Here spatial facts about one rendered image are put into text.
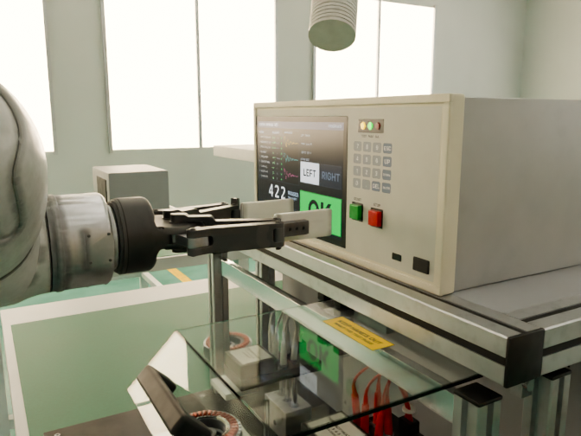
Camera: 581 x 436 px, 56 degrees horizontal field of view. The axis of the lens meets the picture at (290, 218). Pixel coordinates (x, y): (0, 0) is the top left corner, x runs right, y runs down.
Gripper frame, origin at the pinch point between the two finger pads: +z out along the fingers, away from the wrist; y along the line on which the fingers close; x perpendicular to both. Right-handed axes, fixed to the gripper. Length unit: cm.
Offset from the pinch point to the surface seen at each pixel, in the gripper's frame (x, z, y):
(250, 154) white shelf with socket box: 1, 37, -89
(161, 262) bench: -46, 28, -153
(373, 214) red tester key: 0.3, 8.9, 4.0
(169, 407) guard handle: -12.1, -18.8, 12.9
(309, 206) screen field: -1.0, 9.4, -11.0
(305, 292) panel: -21.9, 21.5, -32.0
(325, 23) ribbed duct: 41, 72, -103
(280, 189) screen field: 0.3, 9.4, -19.7
